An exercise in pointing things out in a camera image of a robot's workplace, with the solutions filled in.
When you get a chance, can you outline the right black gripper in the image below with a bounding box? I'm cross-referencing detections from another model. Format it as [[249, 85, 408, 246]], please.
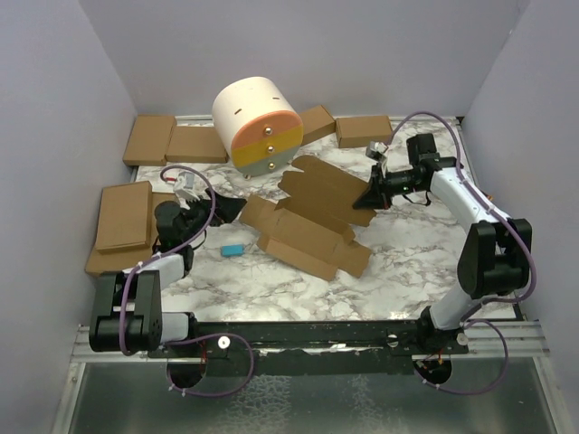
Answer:
[[353, 162, 425, 210]]

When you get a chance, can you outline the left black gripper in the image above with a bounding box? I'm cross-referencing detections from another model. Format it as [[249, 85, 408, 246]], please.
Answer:
[[181, 187, 247, 243]]

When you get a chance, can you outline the cardboard box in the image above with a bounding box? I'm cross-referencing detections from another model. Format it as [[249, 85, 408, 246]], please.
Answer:
[[85, 193, 176, 277], [166, 126, 228, 164], [239, 155, 376, 281], [336, 115, 393, 148], [299, 105, 336, 146], [123, 115, 176, 166], [95, 181, 152, 253]]

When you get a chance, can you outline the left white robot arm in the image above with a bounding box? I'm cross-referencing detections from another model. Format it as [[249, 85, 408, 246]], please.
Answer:
[[89, 189, 247, 357]]

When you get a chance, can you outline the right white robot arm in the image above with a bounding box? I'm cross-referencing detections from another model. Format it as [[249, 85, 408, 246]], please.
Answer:
[[353, 134, 532, 354]]

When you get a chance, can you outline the small blue block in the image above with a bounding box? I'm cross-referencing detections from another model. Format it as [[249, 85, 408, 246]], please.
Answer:
[[221, 244, 244, 258]]

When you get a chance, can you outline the round pastel drawer cabinet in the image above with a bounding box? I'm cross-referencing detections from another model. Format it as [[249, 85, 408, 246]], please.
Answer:
[[212, 77, 304, 177]]

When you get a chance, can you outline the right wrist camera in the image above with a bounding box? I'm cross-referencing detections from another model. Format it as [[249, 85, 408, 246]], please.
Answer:
[[365, 141, 389, 165]]

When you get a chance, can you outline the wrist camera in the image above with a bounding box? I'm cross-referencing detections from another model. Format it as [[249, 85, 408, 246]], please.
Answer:
[[365, 141, 389, 165], [173, 171, 200, 204]]

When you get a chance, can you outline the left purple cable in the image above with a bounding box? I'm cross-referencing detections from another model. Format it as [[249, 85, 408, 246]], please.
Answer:
[[118, 165, 257, 400]]

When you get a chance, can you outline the purple cable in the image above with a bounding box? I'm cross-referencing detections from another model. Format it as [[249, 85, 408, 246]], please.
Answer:
[[384, 111, 538, 398], [118, 165, 257, 400]]

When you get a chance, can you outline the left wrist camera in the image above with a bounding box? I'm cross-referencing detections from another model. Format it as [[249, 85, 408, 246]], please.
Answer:
[[173, 171, 200, 204]]

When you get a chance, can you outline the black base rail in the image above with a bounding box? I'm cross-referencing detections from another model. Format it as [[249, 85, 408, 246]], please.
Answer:
[[142, 319, 468, 377]]

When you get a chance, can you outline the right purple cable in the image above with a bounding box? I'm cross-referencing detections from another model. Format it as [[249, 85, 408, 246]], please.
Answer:
[[384, 111, 538, 398]]

